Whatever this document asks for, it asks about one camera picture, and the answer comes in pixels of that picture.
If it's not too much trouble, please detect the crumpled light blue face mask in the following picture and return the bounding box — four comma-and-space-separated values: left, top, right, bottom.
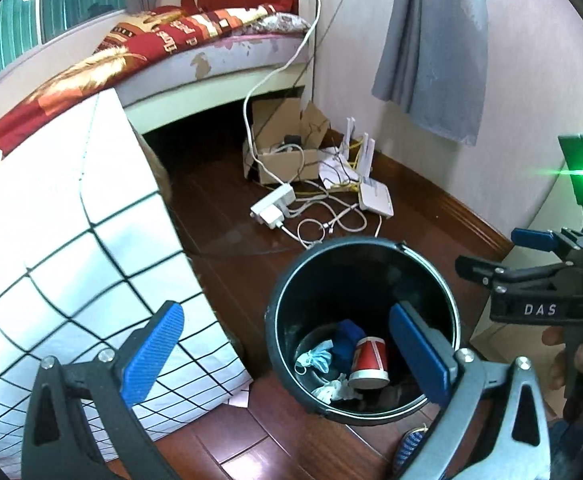
293, 340, 334, 375

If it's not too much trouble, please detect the crumpled dark blue cloth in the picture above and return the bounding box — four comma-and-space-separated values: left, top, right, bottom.
331, 320, 366, 374

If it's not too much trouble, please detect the black round trash bin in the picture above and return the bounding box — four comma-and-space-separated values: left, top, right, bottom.
264, 236, 461, 426

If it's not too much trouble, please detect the open cardboard box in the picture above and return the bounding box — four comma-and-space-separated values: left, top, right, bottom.
248, 98, 333, 182

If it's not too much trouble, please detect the lavender padded bed base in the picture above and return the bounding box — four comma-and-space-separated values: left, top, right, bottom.
116, 35, 309, 134

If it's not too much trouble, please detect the white grid pattern mattress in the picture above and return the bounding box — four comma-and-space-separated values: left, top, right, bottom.
0, 90, 252, 479

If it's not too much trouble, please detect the grey hanging curtain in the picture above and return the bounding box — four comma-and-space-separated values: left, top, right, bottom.
372, 0, 489, 146

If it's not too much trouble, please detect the white power strip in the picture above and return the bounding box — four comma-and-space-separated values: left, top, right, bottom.
250, 183, 296, 230

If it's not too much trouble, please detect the red patterned blanket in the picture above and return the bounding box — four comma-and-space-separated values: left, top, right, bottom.
0, 3, 310, 158

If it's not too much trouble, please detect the crumpled white tissue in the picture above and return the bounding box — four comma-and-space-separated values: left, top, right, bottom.
311, 374, 363, 404

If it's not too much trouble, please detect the white power cable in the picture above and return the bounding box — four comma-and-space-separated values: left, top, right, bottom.
240, 0, 322, 191

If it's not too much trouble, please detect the white wifi router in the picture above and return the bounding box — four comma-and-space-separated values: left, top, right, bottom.
337, 117, 395, 219

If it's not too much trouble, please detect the blue striped slipper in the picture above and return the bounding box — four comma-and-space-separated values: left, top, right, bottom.
392, 426, 428, 474

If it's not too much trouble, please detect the red paper cup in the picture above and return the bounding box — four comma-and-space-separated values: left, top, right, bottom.
348, 337, 390, 390

